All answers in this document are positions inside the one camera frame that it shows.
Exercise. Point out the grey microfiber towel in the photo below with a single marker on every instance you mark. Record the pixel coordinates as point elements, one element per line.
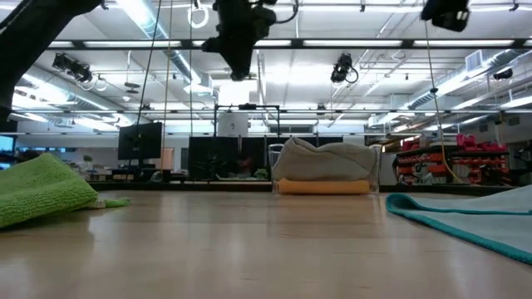
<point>324,162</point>

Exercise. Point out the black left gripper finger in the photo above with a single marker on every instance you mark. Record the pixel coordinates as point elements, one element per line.
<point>240,62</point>
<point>214,45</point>

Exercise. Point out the blue microfiber towel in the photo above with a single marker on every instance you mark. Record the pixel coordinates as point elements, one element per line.
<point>490,224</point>

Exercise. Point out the person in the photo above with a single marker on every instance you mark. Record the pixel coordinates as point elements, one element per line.
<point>246,166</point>

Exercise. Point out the silver ceiling duct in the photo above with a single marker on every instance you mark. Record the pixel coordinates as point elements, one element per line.
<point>145,21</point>
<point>457,79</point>

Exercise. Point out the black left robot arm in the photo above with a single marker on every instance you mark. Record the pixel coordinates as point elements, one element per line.
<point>33,33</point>

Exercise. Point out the black overhead beam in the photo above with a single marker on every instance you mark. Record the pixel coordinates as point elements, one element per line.
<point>408,42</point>

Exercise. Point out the green microfiber towel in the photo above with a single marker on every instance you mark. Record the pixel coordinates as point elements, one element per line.
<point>37,191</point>

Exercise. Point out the shelf with red bins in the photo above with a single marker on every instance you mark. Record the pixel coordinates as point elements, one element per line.
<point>449,162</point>

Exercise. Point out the black ceiling-hung camera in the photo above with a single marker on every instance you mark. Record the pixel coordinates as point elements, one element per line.
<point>343,68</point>

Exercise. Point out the blue-lit screen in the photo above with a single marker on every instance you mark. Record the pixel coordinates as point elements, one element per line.
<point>6,143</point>

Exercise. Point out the orange microfiber towel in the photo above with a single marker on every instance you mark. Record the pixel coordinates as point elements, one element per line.
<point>322,187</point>

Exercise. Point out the clear plastic bin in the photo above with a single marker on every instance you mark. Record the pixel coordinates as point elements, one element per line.
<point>376,166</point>

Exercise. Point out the black computer monitor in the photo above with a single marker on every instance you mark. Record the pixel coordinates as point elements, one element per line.
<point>139,143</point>

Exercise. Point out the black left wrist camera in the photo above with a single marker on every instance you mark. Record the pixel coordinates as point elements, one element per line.
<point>264,18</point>

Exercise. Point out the black metal table frame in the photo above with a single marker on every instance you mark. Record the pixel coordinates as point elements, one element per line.
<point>187,186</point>

